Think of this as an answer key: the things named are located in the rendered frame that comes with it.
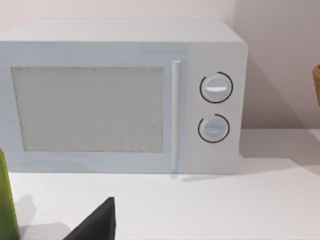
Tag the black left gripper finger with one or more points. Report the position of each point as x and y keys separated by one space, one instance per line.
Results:
x=101 y=222

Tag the green bottle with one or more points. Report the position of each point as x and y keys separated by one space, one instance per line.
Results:
x=6 y=200

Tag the pale microwave oven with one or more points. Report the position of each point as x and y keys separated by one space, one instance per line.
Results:
x=120 y=100

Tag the small microwave knob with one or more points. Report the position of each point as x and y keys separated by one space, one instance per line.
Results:
x=213 y=128

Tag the large microwave knob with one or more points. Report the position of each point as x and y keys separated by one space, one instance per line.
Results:
x=215 y=86

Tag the brown wicker basket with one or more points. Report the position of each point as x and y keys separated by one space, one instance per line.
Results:
x=317 y=85

